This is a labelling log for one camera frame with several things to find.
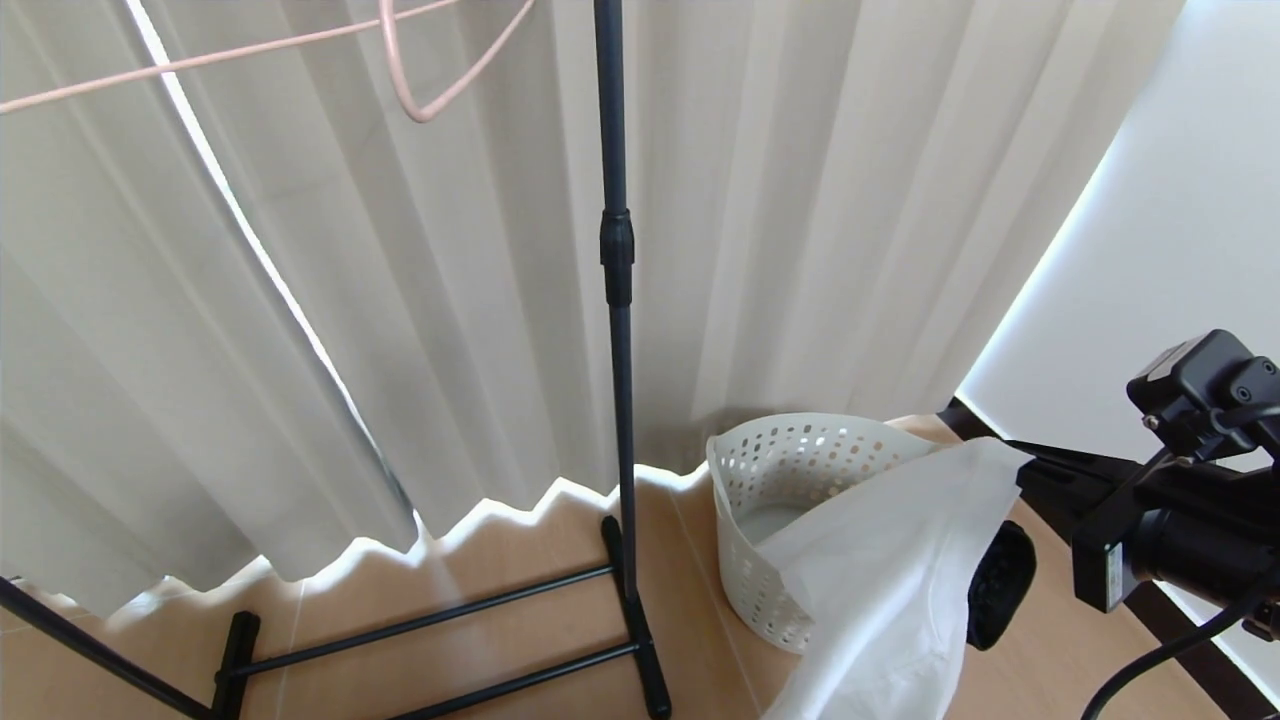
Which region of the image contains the black clothes rack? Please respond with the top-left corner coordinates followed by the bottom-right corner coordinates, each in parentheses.
top-left (0, 0), bottom-right (673, 720)

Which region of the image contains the white printed t-shirt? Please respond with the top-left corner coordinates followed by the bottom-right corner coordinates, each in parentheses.
top-left (760, 437), bottom-right (1033, 720)

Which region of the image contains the white laundry basket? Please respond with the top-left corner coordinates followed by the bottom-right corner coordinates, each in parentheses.
top-left (706, 413), bottom-right (948, 656)

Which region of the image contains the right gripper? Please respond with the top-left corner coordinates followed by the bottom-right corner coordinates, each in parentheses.
top-left (1072, 455), bottom-right (1280, 614)

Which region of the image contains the black cable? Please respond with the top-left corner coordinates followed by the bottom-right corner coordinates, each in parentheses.
top-left (1080, 568), bottom-right (1280, 720)

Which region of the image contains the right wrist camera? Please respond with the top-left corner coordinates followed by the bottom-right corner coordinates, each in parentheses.
top-left (1127, 329), bottom-right (1280, 471)

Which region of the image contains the pink clothes hanger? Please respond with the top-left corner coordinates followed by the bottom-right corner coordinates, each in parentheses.
top-left (378, 0), bottom-right (538, 124)
top-left (0, 0), bottom-right (463, 114)

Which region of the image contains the white curtain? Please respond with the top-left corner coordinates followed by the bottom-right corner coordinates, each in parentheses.
top-left (0, 0), bottom-right (1188, 618)

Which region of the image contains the black garment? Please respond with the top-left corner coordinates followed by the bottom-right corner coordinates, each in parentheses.
top-left (966, 520), bottom-right (1038, 652)

